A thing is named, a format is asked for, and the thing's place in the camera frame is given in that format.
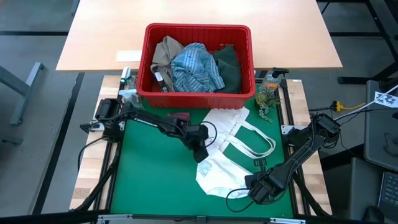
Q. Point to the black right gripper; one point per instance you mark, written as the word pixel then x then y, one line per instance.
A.
pixel 270 182

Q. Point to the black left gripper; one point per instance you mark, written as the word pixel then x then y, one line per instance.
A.
pixel 197 135

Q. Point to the white garment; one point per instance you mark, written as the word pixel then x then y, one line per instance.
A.
pixel 217 174

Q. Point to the maroon pink garment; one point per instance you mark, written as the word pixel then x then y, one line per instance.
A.
pixel 178 116

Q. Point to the beige khaki garment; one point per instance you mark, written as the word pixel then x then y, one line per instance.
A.
pixel 168 49

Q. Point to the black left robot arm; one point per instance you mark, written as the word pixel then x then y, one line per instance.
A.
pixel 149 119

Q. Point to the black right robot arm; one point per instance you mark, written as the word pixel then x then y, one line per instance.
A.
pixel 298 158

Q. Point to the red plastic laundry bin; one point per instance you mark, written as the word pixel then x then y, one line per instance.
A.
pixel 199 101

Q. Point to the cream canvas tote bag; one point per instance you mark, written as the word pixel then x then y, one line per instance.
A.
pixel 230 124

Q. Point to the green table mat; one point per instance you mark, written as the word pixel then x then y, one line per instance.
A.
pixel 155 180

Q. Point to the blue striped garment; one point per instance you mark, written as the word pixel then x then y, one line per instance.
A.
pixel 196 70

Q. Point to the small potted succulent plant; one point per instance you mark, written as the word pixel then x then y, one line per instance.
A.
pixel 265 99

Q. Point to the dark green garment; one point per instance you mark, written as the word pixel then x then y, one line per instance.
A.
pixel 230 71

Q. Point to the clear spray bottle white head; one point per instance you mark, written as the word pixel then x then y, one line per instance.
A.
pixel 132 96

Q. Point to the clear bottle white green cap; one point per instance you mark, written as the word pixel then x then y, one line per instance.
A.
pixel 126 74

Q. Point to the black rounded object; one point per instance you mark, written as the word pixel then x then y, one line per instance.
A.
pixel 373 215

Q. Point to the white paper label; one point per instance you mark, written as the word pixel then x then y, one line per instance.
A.
pixel 129 56

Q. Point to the dark keyboard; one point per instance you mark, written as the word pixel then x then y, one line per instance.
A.
pixel 390 189

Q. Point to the light wooden desk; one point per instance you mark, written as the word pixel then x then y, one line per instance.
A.
pixel 280 31

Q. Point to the white tag black marks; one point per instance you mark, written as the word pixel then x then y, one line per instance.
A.
pixel 385 100

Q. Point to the grey metal table leg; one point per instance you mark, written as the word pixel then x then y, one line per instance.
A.
pixel 21 90

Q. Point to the black aluminium table frame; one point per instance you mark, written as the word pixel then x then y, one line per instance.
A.
pixel 109 193

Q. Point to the black desk frame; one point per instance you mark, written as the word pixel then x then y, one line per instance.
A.
pixel 354 80

